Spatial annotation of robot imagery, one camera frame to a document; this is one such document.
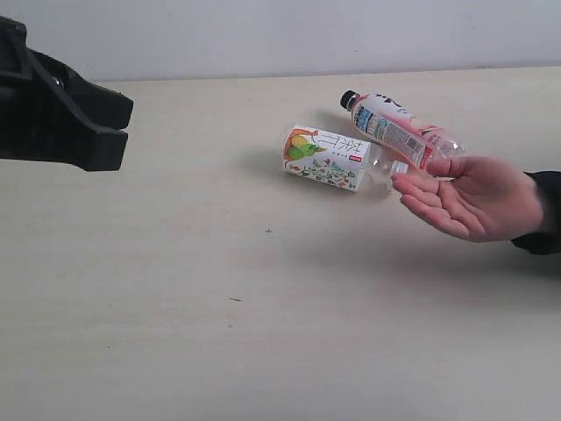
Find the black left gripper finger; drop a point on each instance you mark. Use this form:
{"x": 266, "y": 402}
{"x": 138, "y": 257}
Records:
{"x": 41, "y": 123}
{"x": 102, "y": 106}

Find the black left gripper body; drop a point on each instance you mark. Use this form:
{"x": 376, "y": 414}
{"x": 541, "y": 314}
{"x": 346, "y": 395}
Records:
{"x": 16, "y": 81}

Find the peach drink bottle black cap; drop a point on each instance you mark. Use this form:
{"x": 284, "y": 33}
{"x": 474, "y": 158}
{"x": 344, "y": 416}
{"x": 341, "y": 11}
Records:
{"x": 386, "y": 122}

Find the fruit tea bottle white label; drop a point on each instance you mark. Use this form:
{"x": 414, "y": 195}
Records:
{"x": 337, "y": 160}

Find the person's open hand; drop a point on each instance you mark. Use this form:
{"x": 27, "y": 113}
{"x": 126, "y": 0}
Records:
{"x": 478, "y": 199}

